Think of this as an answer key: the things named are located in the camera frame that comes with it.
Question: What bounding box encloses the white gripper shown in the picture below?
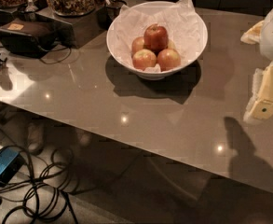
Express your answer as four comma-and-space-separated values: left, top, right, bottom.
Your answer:
240, 8, 273, 124

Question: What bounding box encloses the red apple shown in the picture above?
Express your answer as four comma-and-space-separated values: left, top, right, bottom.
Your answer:
143, 23, 169, 52
131, 36, 145, 55
157, 49, 181, 71
132, 49, 157, 70

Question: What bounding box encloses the white paper bowl liner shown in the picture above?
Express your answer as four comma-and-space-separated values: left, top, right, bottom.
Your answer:
113, 0, 205, 74

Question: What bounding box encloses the white ceramic bowl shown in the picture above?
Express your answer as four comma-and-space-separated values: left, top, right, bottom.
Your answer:
105, 0, 209, 81

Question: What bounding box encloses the black cup with scoop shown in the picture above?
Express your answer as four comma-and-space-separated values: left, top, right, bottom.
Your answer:
96, 0, 126, 30

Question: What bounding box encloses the dark wooden display stand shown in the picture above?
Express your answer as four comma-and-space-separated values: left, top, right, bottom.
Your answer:
0, 0, 108, 49

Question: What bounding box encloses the black box with label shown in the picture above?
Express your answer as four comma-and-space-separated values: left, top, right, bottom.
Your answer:
0, 19, 57, 58

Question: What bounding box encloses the metal scoop in cup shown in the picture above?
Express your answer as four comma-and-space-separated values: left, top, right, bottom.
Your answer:
18, 0, 38, 21

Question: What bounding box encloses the blue foot pedal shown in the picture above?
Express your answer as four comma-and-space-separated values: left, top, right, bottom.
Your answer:
0, 147, 23, 187

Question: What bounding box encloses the black floor cable bundle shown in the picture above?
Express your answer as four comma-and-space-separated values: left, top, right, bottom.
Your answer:
0, 126, 81, 224

